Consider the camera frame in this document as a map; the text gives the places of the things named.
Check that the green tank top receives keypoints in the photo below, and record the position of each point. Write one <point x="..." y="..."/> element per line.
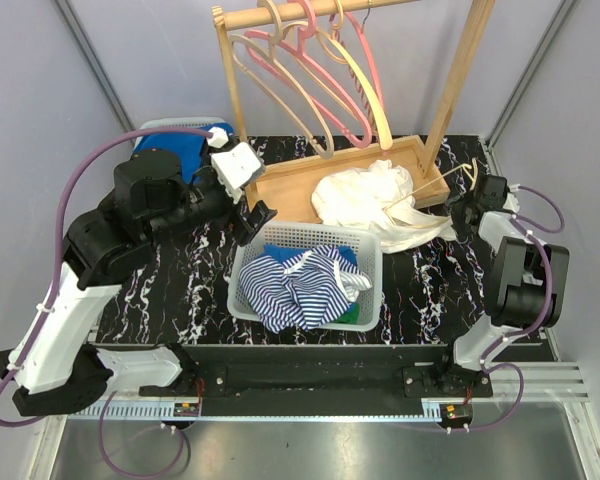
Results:
<point x="350" y="316"/>

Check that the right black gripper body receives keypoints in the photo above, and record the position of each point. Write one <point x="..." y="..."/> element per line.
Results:
<point x="458" y="214"/>

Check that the white centre basket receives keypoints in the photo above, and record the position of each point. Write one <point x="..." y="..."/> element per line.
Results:
<point x="365" y="244"/>

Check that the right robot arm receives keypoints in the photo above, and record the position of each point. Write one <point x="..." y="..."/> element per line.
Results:
<point x="526" y="287"/>

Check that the white tank top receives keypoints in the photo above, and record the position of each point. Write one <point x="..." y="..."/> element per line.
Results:
<point x="379" y="199"/>

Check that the folded blue cloth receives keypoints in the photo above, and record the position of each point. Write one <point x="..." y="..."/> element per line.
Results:
<point x="187" y="147"/>

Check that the wooden clothes rack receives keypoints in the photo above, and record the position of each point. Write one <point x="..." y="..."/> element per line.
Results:
<point x="287" y="187"/>

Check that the white rear basket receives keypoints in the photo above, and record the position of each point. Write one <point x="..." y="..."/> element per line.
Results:
<point x="193" y="122"/>

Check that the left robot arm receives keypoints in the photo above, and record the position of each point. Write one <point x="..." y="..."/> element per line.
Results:
<point x="56" y="369"/>

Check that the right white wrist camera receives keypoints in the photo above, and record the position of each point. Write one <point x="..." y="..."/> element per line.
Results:
<point x="512" y="204"/>

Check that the blue tank top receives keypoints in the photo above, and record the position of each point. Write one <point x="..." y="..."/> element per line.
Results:
<point x="282" y="254"/>

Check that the blue white striped top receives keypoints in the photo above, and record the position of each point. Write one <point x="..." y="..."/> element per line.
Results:
<point x="307" y="291"/>

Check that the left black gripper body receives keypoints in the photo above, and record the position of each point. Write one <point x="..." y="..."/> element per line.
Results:
<point x="210" y="202"/>

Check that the cream wooden hanger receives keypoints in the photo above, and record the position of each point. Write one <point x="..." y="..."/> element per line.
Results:
<point x="308" y="29"/>

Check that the white basket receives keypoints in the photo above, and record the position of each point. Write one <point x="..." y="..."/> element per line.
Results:
<point x="365" y="244"/>
<point x="193" y="122"/>

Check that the cream hanger under white top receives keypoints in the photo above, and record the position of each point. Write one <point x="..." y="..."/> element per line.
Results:
<point x="445" y="180"/>

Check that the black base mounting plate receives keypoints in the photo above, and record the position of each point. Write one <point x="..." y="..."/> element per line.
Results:
<point x="316" y="382"/>

